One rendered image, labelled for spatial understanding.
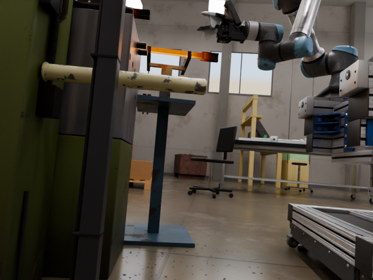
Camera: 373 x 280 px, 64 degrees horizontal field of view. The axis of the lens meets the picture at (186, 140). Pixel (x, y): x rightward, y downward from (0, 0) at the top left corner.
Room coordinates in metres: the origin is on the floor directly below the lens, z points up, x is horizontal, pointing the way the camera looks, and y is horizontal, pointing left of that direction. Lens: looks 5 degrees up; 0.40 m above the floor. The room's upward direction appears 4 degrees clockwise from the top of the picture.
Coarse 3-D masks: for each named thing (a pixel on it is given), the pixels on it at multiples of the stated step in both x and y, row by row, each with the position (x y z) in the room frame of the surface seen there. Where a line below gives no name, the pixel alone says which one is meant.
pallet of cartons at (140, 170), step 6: (132, 150) 5.07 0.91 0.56; (132, 156) 5.16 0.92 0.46; (132, 162) 4.19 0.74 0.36; (138, 162) 4.20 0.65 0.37; (144, 162) 4.21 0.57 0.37; (150, 162) 4.22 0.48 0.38; (132, 168) 4.19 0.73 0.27; (138, 168) 4.20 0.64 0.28; (144, 168) 4.21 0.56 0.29; (150, 168) 4.22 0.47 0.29; (132, 174) 4.19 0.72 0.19; (138, 174) 4.20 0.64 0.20; (144, 174) 4.21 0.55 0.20; (150, 174) 4.22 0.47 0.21; (132, 180) 5.13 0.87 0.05; (138, 180) 4.17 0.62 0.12; (144, 180) 4.66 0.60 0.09; (150, 180) 4.26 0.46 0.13; (144, 186) 4.18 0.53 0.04; (150, 186) 4.19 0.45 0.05
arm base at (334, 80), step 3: (333, 72) 1.45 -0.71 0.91; (336, 72) 1.43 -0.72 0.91; (339, 72) 1.42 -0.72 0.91; (333, 75) 1.45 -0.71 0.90; (336, 75) 1.43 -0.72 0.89; (339, 75) 1.42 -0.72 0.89; (333, 78) 1.45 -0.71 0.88; (336, 78) 1.43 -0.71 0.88; (339, 78) 1.42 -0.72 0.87; (330, 81) 1.46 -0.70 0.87; (333, 81) 1.44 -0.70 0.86; (336, 81) 1.43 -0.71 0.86; (339, 81) 1.42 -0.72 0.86; (330, 84) 1.45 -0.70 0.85; (333, 84) 1.43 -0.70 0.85; (336, 84) 1.41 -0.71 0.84; (339, 84) 1.40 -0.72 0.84
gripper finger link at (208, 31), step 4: (200, 28) 1.25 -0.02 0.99; (204, 28) 1.25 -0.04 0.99; (208, 28) 1.24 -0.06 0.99; (212, 28) 1.23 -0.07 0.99; (216, 28) 1.23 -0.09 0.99; (204, 32) 1.26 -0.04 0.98; (208, 32) 1.25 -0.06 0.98; (212, 32) 1.24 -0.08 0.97; (216, 32) 1.23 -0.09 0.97; (208, 36) 1.25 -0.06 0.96
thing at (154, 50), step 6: (156, 48) 1.51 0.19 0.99; (162, 48) 1.51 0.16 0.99; (168, 54) 1.54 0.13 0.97; (174, 54) 1.53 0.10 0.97; (180, 54) 1.52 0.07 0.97; (186, 54) 1.52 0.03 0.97; (192, 54) 1.53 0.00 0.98; (198, 54) 1.53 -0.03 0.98; (204, 54) 1.54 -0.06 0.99; (210, 54) 1.55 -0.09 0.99; (216, 54) 1.55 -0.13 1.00; (204, 60) 1.55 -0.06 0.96; (210, 60) 1.54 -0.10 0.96; (216, 60) 1.55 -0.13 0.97
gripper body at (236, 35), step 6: (222, 24) 1.17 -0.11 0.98; (228, 24) 1.17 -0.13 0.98; (234, 24) 1.18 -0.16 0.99; (246, 24) 1.17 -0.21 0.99; (222, 30) 1.17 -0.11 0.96; (228, 30) 1.17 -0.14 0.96; (234, 30) 1.19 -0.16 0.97; (240, 30) 1.20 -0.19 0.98; (246, 30) 1.17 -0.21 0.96; (216, 36) 1.22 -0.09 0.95; (222, 36) 1.18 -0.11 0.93; (228, 36) 1.16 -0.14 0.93; (234, 36) 1.18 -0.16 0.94; (240, 36) 1.18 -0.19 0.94; (222, 42) 1.23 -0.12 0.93; (228, 42) 1.22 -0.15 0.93; (240, 42) 1.21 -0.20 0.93
